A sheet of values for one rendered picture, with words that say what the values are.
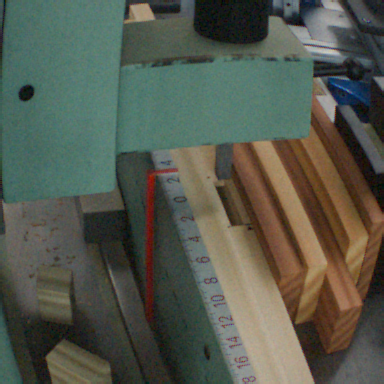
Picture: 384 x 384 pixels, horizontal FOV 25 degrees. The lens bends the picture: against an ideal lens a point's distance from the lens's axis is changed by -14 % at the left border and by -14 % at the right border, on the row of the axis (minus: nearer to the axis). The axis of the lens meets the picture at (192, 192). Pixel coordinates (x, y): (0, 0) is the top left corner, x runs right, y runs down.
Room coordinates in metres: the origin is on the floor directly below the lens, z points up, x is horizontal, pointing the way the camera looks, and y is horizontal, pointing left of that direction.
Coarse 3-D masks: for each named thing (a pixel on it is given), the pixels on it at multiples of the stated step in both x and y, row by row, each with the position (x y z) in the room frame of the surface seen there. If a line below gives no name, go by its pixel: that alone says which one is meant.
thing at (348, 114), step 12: (336, 108) 0.59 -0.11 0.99; (348, 108) 0.59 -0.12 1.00; (336, 120) 0.58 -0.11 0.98; (348, 120) 0.57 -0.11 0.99; (348, 132) 0.56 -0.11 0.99; (360, 132) 0.55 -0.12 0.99; (348, 144) 0.56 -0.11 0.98; (360, 144) 0.54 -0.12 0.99; (372, 144) 0.54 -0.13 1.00; (360, 156) 0.53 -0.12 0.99; (372, 156) 0.52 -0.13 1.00; (360, 168) 0.53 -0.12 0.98; (372, 168) 0.51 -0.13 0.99; (372, 180) 0.51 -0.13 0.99; (372, 192) 0.50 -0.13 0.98
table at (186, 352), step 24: (120, 168) 0.67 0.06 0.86; (144, 216) 0.57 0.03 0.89; (144, 240) 0.57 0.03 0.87; (144, 264) 0.57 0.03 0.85; (168, 288) 0.50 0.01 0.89; (168, 312) 0.49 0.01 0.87; (360, 312) 0.46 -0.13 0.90; (312, 336) 0.43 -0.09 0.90; (360, 336) 0.43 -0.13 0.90; (192, 360) 0.43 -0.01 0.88; (312, 360) 0.41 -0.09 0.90; (336, 360) 0.41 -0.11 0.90; (360, 360) 0.40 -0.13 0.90
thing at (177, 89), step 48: (144, 48) 0.52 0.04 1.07; (192, 48) 0.52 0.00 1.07; (240, 48) 0.53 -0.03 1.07; (288, 48) 0.54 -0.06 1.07; (144, 96) 0.50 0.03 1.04; (192, 96) 0.51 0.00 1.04; (240, 96) 0.51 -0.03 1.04; (288, 96) 0.52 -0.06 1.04; (144, 144) 0.50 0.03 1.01; (192, 144) 0.51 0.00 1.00
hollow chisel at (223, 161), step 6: (222, 144) 0.54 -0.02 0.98; (228, 144) 0.54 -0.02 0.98; (216, 150) 0.55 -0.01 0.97; (222, 150) 0.54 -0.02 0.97; (228, 150) 0.54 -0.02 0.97; (216, 156) 0.55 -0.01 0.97; (222, 156) 0.54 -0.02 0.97; (228, 156) 0.54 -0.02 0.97; (216, 162) 0.55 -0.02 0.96; (222, 162) 0.54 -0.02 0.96; (228, 162) 0.54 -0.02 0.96; (216, 168) 0.55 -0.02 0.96; (222, 168) 0.54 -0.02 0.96; (228, 168) 0.54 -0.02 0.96; (216, 174) 0.55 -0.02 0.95; (222, 174) 0.54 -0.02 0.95; (228, 174) 0.54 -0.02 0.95
